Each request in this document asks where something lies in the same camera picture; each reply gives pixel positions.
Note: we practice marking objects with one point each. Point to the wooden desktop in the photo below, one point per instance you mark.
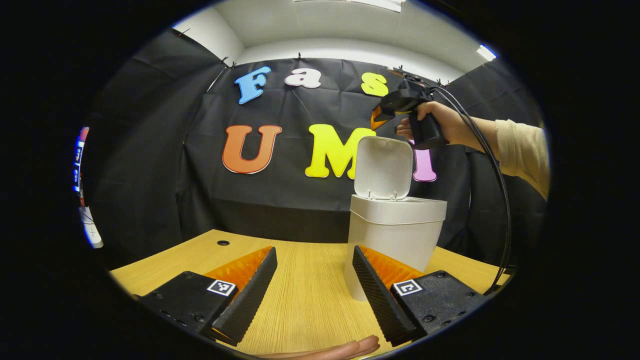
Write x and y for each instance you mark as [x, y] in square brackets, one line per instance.
[310, 290]

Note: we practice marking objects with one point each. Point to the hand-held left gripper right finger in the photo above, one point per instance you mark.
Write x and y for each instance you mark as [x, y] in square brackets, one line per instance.
[382, 300]

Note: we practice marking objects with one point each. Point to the white desktop garbage bin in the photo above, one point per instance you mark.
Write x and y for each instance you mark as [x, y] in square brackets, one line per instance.
[395, 235]

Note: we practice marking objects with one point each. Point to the small ceiling light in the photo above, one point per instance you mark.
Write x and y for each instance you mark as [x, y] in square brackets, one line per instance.
[486, 52]

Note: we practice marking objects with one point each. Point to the long ceiling light panel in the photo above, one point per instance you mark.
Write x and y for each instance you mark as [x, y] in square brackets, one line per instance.
[360, 4]

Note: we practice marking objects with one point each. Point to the white side table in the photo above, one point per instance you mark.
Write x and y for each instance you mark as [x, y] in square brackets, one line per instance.
[92, 230]

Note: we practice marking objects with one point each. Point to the black backdrop cloth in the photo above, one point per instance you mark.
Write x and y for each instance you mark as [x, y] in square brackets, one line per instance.
[300, 110]

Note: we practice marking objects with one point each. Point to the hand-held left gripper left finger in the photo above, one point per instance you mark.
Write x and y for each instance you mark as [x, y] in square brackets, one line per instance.
[247, 302]

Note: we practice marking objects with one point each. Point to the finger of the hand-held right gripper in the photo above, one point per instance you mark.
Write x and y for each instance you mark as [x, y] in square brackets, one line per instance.
[381, 119]

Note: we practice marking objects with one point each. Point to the computer monitor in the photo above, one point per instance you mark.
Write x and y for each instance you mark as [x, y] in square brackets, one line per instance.
[80, 165]

